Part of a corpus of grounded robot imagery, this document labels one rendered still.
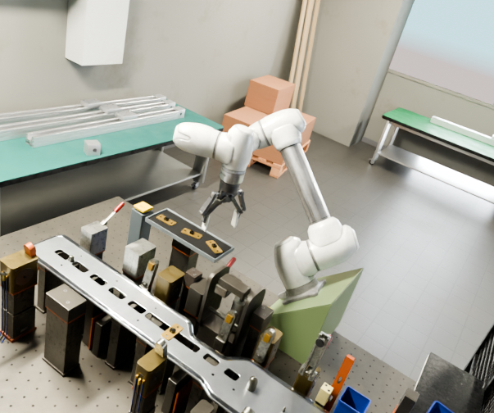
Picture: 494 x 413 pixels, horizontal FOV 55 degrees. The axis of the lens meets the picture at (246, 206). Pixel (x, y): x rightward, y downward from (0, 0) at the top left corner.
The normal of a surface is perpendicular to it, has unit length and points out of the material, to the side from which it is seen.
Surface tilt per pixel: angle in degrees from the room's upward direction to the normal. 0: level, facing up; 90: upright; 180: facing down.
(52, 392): 0
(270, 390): 0
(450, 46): 90
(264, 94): 90
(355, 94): 90
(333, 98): 90
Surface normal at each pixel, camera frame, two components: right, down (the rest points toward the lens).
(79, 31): -0.55, 0.28
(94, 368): 0.24, -0.85
